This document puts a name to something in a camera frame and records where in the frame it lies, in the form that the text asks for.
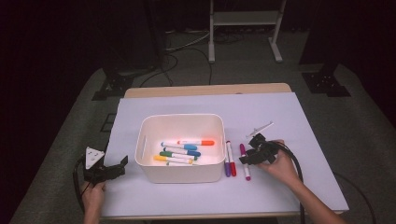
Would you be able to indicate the light blue marker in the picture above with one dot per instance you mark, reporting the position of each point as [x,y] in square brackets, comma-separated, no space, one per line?
[185,146]

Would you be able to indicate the magenta marker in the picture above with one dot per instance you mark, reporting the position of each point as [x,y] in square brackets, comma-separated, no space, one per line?
[247,172]

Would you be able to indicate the yellow marker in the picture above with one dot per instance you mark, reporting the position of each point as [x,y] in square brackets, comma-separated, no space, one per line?
[169,159]

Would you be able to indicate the white plastic bin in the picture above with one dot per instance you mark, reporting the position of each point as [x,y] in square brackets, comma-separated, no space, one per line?
[174,127]

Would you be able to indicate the black stand base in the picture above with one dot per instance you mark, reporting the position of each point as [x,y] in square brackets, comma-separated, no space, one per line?
[113,85]
[325,83]

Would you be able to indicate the dark blue marker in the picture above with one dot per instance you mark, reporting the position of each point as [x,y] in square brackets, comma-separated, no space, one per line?
[190,152]

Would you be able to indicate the orange marker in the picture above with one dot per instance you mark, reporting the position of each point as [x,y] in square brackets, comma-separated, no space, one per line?
[202,142]

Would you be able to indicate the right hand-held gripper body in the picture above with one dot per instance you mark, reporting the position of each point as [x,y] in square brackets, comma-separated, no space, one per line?
[264,151]

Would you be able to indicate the white paper sheet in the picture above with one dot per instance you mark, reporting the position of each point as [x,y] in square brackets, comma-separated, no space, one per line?
[186,102]

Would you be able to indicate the white metal stand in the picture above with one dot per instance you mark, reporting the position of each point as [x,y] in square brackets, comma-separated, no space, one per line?
[244,18]

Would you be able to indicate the person's right hand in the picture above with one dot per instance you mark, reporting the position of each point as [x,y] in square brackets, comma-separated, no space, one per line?
[285,168]

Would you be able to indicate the red marker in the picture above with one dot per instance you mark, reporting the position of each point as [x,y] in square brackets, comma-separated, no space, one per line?
[233,168]

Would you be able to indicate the purple marker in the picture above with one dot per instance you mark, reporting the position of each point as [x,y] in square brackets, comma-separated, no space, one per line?
[227,169]

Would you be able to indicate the person's left hand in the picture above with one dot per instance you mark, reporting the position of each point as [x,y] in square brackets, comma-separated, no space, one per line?
[92,195]

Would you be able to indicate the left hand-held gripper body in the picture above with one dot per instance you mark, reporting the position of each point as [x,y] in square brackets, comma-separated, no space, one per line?
[96,172]

